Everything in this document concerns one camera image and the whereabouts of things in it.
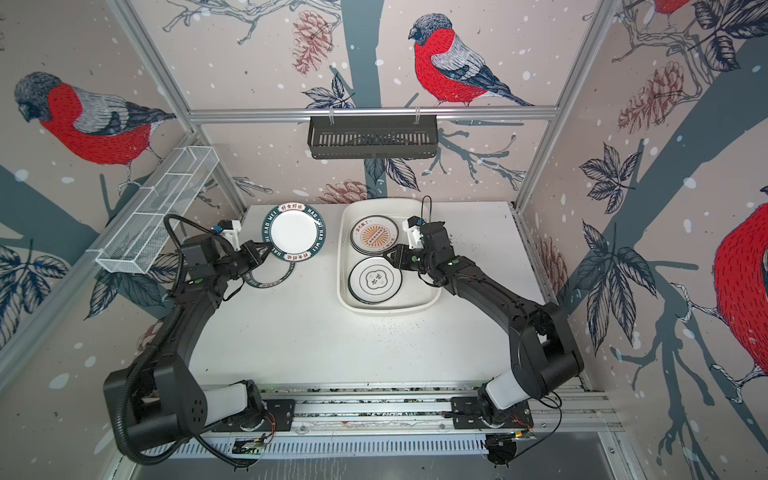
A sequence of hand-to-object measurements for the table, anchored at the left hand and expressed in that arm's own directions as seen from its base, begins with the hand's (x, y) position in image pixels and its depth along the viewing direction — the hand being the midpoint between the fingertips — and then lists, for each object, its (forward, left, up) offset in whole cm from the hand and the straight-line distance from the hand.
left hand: (270, 243), depth 80 cm
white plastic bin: (-4, -41, -23) cm, 47 cm away
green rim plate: (+6, -5, -2) cm, 8 cm away
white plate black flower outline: (+1, -28, -22) cm, 35 cm away
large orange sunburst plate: (+20, -27, -21) cm, 40 cm away
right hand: (-1, -31, -5) cm, 32 cm away
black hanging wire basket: (+45, -27, +5) cm, 53 cm away
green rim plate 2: (+1, +14, -22) cm, 26 cm away
